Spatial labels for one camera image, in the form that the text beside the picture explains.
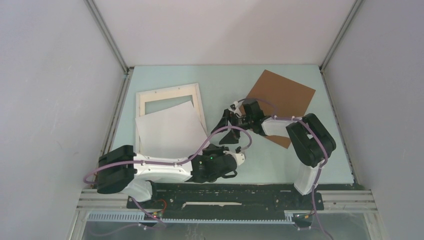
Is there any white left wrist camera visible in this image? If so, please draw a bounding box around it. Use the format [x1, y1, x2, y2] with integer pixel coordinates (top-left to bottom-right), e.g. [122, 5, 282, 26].
[231, 152, 246, 166]

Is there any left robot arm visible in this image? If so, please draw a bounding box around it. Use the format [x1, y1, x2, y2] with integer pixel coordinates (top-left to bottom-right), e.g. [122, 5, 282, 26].
[96, 144, 246, 208]

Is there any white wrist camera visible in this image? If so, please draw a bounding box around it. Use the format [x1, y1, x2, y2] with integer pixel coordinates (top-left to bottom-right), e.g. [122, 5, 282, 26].
[228, 101, 241, 115]
[231, 152, 246, 166]

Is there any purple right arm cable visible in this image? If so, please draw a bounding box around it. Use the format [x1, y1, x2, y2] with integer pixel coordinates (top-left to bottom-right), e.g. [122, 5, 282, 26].
[236, 97, 334, 240]

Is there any white photo mat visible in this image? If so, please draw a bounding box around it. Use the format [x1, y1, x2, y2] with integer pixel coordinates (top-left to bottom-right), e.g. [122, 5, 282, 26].
[135, 83, 207, 132]

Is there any aluminium corner rail right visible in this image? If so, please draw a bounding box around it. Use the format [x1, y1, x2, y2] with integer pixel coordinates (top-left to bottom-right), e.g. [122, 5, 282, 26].
[319, 0, 365, 73]

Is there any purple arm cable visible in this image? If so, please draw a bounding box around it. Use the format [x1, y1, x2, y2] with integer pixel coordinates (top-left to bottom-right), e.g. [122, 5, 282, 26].
[82, 125, 253, 237]
[236, 97, 334, 240]

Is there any white picture frame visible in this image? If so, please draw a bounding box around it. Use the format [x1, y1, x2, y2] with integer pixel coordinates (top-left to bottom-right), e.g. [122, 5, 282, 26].
[134, 83, 207, 158]

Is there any aluminium corner rail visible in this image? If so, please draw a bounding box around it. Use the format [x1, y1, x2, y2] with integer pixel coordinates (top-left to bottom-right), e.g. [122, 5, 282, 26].
[84, 0, 130, 74]
[319, 0, 365, 73]

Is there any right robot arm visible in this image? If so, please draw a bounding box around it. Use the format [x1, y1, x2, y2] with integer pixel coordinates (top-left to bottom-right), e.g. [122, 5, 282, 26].
[211, 98, 337, 209]

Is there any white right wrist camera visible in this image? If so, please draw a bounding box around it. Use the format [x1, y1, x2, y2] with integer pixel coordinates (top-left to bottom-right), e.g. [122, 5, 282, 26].
[228, 101, 241, 115]

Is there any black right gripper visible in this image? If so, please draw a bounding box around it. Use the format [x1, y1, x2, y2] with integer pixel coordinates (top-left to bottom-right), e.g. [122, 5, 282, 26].
[210, 109, 253, 146]

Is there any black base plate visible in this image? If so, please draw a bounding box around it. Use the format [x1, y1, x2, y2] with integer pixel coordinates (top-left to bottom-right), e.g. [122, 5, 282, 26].
[140, 183, 324, 221]

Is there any sunset landscape photo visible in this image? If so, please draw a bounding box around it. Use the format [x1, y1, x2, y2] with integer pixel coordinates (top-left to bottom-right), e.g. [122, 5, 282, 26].
[135, 101, 207, 159]

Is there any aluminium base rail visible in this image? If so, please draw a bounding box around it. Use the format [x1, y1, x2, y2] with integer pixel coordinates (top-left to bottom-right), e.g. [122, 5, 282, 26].
[67, 189, 389, 240]

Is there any aluminium corner rail left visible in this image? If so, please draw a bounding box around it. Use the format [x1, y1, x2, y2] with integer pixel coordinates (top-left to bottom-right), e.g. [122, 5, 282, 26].
[84, 0, 130, 74]

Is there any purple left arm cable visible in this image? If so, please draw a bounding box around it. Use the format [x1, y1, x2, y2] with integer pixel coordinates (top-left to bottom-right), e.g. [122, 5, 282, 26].
[82, 125, 253, 237]

